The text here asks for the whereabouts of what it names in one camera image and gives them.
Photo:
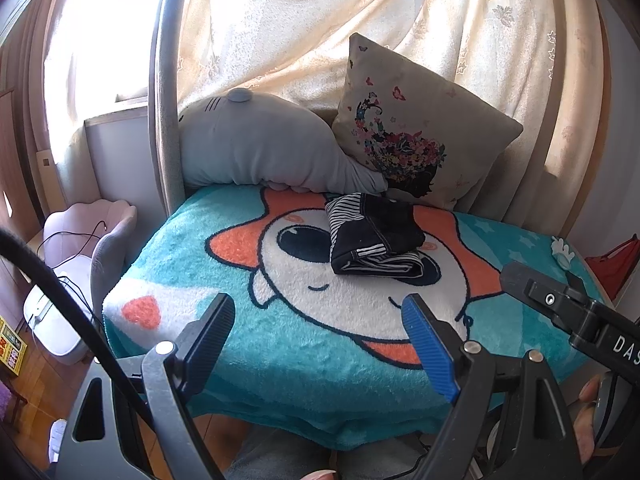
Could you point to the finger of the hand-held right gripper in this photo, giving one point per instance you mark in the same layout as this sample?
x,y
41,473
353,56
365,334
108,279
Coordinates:
x,y
540,290

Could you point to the red bag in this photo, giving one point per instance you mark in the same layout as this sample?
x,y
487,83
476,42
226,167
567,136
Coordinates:
x,y
617,270

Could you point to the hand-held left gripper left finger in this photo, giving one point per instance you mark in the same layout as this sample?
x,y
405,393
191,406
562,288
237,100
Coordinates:
x,y
210,345

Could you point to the white plastic appliance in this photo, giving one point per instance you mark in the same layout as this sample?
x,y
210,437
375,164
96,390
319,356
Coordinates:
x,y
55,330

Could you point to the wooden door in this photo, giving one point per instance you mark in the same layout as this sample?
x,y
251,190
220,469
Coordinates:
x,y
15,160

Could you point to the black striped garment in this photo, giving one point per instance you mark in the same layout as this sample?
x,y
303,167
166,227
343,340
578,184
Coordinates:
x,y
380,230

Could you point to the teal cartoon printed blanket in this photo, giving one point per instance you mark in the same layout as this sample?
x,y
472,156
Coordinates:
x,y
300,360

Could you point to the beige floral print pillow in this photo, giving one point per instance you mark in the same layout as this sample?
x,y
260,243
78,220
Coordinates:
x,y
450,110

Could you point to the beige padded curved pole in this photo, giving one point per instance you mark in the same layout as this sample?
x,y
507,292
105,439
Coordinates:
x,y
165,110

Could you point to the white wall panel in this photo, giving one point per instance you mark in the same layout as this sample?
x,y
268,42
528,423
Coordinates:
x,y
120,160

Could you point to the white glove-shaped toy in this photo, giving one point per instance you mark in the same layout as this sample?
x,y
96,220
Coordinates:
x,y
562,255

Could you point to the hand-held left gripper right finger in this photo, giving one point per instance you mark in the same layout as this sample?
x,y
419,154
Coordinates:
x,y
430,350

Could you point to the grey seal plush pillow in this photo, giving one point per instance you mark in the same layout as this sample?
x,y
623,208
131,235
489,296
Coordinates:
x,y
260,145

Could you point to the pink shell-shaped chair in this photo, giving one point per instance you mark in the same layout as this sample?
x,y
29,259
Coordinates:
x,y
110,240

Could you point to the colourful printed box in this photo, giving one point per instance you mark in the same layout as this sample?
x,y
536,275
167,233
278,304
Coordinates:
x,y
10,350

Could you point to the person's right hand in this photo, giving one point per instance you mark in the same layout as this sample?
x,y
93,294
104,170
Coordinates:
x,y
586,430

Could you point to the person's grey trouser leg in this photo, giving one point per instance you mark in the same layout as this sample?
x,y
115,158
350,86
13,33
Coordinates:
x,y
280,450

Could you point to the cream patterned curtain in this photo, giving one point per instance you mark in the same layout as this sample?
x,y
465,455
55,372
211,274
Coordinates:
x,y
350,0

